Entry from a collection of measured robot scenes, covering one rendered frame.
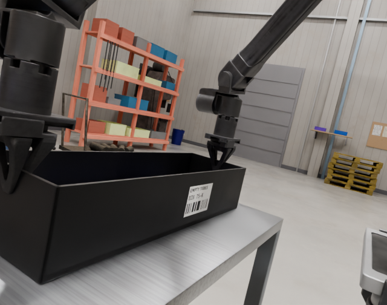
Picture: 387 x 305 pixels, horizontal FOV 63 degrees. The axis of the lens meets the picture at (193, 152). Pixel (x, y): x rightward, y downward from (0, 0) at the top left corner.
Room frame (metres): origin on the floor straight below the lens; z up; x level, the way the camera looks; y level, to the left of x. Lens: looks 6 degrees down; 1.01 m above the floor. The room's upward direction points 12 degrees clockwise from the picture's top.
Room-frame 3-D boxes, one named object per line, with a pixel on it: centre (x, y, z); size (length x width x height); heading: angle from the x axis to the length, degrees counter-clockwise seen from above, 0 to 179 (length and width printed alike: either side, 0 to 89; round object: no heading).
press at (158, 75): (9.56, 1.44, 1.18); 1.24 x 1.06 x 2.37; 155
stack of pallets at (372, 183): (8.65, -4.41, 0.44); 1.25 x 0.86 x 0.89; 65
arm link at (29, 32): (0.37, 0.21, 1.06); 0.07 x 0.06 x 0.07; 69
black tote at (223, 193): (0.61, 0.07, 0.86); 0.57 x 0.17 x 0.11; 151
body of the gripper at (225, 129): (0.86, -0.07, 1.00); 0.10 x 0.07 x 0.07; 151
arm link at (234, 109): (0.86, -0.07, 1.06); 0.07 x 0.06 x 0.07; 53
